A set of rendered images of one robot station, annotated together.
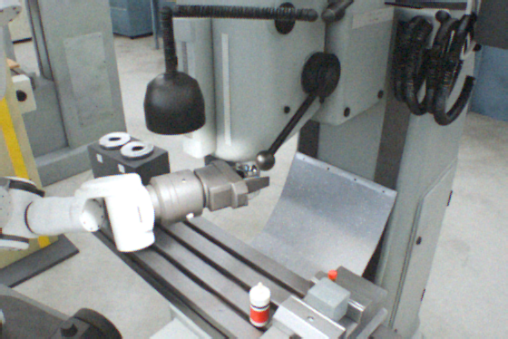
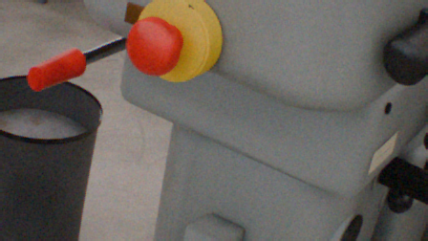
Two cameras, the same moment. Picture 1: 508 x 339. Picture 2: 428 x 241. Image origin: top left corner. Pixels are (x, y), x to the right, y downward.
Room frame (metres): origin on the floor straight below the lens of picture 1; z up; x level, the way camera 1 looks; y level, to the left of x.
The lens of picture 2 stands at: (-0.08, 0.29, 1.99)
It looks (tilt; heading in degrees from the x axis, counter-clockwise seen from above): 26 degrees down; 345
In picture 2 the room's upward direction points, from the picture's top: 11 degrees clockwise
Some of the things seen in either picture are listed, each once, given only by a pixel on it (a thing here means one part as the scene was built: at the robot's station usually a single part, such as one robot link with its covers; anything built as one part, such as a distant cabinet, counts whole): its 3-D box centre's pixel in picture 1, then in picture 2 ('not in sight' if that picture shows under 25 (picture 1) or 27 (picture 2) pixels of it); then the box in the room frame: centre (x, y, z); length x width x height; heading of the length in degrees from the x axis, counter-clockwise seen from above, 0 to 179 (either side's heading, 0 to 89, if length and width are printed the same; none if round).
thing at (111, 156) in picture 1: (131, 174); not in sight; (1.01, 0.36, 1.04); 0.22 x 0.12 x 0.20; 54
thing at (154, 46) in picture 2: not in sight; (158, 44); (0.48, 0.18, 1.76); 0.04 x 0.03 x 0.04; 47
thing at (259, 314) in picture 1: (259, 302); not in sight; (0.58, -0.01, 1.00); 0.04 x 0.04 x 0.11
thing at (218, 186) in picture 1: (203, 190); not in sight; (0.62, 0.09, 1.24); 0.13 x 0.12 x 0.10; 29
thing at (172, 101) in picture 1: (173, 98); not in sight; (0.45, 0.09, 1.48); 0.07 x 0.07 x 0.06
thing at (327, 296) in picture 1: (327, 302); not in sight; (0.53, -0.14, 1.05); 0.06 x 0.05 x 0.06; 46
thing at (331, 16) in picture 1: (340, 5); not in sight; (0.49, -0.10, 1.58); 0.17 x 0.01 x 0.01; 160
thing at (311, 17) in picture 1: (249, 13); not in sight; (0.43, 0.00, 1.58); 0.17 x 0.01 x 0.01; 78
